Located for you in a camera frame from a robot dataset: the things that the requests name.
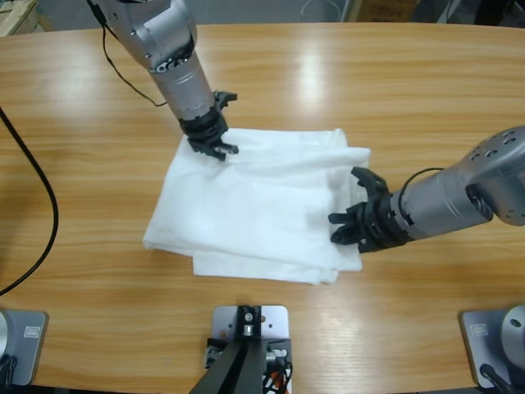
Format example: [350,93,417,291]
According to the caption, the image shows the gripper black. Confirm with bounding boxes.
[327,194,412,254]
[178,108,240,162]

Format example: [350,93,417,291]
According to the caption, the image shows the white T-shirt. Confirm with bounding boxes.
[141,126,372,286]

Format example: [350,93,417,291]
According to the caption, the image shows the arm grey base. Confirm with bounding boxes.
[458,304,525,390]
[0,309,49,387]

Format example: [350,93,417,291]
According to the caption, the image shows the brown cardboard box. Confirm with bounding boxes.
[360,0,415,21]

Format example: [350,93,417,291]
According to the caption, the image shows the grey metal stand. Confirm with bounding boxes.
[435,0,463,25]

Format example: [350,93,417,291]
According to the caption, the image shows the wooden crate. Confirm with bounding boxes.
[0,0,53,37]

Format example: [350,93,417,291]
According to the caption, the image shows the wrist black camera bracket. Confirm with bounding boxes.
[212,90,239,112]
[350,166,390,202]

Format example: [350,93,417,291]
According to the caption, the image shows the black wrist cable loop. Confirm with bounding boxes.
[399,166,446,199]

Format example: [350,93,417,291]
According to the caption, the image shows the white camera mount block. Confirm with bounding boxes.
[211,304,293,394]

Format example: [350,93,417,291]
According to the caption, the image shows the thin black arm wire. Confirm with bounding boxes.
[88,0,167,108]

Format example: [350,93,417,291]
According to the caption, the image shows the orange and black cable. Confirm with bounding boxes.
[262,363,294,394]

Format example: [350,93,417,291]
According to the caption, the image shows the thin white wire hoop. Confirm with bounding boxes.
[301,0,344,21]

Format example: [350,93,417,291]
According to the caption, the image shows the dark camera post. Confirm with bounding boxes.
[188,304,263,394]

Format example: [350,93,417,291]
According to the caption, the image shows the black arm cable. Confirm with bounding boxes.
[0,105,60,296]

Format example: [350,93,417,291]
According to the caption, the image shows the black base cable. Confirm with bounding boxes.
[478,363,516,391]
[0,355,18,387]

